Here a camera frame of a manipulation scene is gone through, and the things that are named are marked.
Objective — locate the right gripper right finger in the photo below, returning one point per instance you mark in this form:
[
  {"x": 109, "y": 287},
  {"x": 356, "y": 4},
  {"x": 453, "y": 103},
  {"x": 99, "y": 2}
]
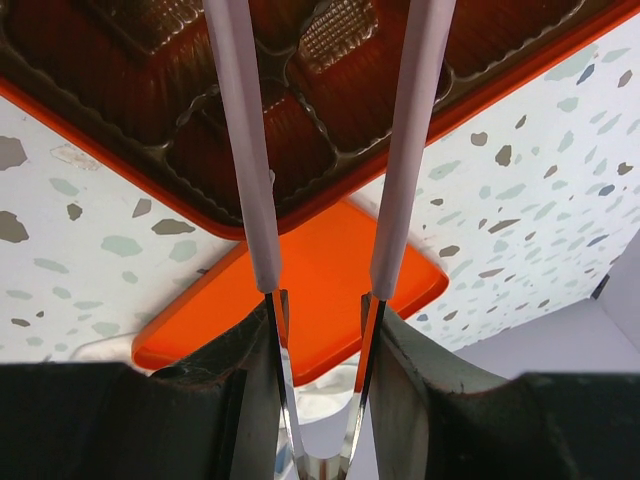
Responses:
[{"x": 437, "y": 416}]

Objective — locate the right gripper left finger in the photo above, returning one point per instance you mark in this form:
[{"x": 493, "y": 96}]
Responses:
[{"x": 214, "y": 414}]

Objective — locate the orange box lid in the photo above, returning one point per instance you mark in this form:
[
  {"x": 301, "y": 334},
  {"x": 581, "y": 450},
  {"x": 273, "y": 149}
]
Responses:
[{"x": 325, "y": 273}]

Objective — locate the orange compartment cookie box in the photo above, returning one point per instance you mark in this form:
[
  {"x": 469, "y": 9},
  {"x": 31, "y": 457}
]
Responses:
[{"x": 134, "y": 83}]

